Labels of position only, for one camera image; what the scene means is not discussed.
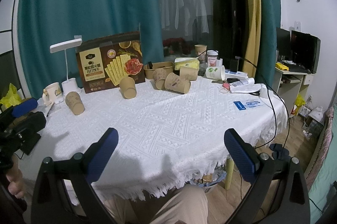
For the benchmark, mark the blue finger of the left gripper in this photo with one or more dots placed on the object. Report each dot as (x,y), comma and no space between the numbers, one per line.
(25,107)
(32,124)

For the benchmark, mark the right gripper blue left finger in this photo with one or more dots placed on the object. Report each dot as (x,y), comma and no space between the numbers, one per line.
(99,153)

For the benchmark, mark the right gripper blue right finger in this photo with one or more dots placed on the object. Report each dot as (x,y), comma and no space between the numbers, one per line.
(243,154)

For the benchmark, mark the paper cup with bamboo drawing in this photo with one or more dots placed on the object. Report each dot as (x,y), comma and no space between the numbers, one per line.
(176,83)

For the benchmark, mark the leftmost lying paper cup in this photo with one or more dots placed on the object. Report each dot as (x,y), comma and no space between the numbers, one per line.
(74,102)

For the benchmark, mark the plain lying paper cup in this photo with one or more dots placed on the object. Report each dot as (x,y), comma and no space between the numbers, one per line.
(127,87)

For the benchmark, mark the white green-logo paper cup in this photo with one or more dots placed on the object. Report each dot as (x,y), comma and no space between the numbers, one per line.
(215,73)

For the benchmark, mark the lying paper cup far right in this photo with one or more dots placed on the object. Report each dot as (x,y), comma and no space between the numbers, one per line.
(188,73)

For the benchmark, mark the lying paper cup with doodles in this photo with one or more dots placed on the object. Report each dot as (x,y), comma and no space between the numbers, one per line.
(159,76)

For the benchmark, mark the upright paper cup at back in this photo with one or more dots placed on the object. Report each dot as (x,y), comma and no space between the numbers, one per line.
(200,51)

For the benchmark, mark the person's left hand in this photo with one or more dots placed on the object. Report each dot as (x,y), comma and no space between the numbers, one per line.
(16,183)

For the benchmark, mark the yellow plastic bag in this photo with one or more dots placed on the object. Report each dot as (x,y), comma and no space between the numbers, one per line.
(13,97)

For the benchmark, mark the pen on table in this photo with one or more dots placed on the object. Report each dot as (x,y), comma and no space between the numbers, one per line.
(49,108)

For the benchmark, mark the white cartoon mug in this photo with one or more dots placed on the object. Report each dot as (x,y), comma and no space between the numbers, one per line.
(52,94)

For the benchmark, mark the blue white card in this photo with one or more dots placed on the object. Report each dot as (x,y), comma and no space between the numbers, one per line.
(245,105)

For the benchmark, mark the white desk lamp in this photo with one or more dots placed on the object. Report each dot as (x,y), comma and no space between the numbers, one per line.
(70,84)

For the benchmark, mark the person's beige trouser leg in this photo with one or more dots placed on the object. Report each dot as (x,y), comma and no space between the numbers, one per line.
(188,204)

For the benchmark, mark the white tube packages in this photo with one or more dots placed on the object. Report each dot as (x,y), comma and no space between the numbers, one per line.
(239,82)

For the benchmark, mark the white woven tablecloth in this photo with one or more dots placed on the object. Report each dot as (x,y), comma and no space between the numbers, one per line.
(165,138)

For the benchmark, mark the white computer desk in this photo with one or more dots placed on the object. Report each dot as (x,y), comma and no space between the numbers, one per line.
(289,84)

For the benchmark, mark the black charger block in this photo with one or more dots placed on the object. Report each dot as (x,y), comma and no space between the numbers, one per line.
(236,65)

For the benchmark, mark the brown cracker box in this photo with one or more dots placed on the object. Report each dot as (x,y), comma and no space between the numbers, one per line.
(103,62)

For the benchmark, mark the clear jar with white lid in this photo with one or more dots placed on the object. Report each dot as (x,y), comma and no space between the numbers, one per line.
(212,56)

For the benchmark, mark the yellow tissue box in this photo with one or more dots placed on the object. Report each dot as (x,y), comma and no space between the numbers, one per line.
(191,62)

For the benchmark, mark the black monitor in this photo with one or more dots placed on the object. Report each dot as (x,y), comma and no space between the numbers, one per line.
(298,51)

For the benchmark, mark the teal curtain left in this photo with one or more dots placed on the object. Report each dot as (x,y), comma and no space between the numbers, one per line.
(42,23)

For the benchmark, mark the teal curtain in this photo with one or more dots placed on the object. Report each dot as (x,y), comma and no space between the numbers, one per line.
(42,23)
(270,21)

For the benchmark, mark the teal curtain right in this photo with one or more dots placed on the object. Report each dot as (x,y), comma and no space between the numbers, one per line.
(270,21)

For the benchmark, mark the yellow curtain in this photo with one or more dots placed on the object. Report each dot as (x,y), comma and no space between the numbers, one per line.
(253,44)

